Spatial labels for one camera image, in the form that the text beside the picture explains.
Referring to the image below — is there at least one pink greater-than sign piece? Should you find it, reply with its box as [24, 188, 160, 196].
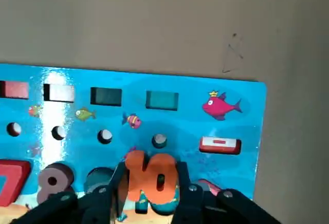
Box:
[197, 179, 223, 196]

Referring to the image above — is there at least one mauve number eight piece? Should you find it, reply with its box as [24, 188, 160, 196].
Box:
[37, 162, 76, 204]

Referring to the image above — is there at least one red number seven piece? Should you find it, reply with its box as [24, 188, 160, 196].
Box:
[0, 159, 31, 207]

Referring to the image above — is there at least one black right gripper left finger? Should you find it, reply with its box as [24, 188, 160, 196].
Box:
[10, 161, 126, 224]

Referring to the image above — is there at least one blue wooden toy board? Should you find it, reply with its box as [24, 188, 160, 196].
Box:
[0, 63, 268, 224]

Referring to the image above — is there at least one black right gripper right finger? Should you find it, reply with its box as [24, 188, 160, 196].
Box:
[171, 161, 283, 224]

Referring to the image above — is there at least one orange number ten piece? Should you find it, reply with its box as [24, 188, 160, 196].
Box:
[124, 150, 180, 206]

